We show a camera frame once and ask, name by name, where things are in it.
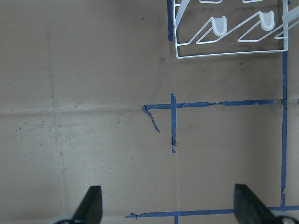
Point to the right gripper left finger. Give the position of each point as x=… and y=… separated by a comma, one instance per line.
x=90, y=210

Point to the white wire cup rack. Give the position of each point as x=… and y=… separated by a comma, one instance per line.
x=204, y=28

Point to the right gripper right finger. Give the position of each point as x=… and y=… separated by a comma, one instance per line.
x=248, y=208

